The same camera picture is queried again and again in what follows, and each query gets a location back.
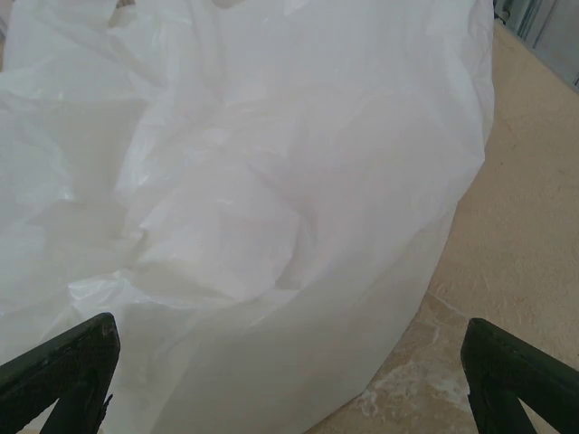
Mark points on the white plastic bag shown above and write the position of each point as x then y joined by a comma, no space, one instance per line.
271,181

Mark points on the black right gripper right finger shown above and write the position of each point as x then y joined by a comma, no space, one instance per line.
493,357

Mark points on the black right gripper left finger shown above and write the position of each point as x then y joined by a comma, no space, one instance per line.
86,357

